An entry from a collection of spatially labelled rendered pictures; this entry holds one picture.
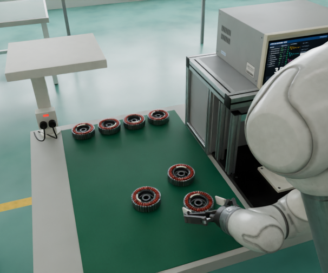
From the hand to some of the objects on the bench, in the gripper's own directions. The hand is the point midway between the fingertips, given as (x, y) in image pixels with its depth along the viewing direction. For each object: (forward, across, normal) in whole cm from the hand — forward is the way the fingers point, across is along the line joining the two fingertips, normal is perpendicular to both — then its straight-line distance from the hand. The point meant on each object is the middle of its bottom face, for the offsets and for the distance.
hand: (201, 206), depth 128 cm
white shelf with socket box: (+60, +34, -31) cm, 75 cm away
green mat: (+27, +11, -12) cm, 32 cm away
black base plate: (+3, -51, +2) cm, 51 cm away
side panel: (+39, -22, -19) cm, 49 cm away
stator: (+13, +16, -4) cm, 22 cm away
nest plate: (+2, -38, 0) cm, 39 cm away
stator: (+4, 0, +2) cm, 4 cm away
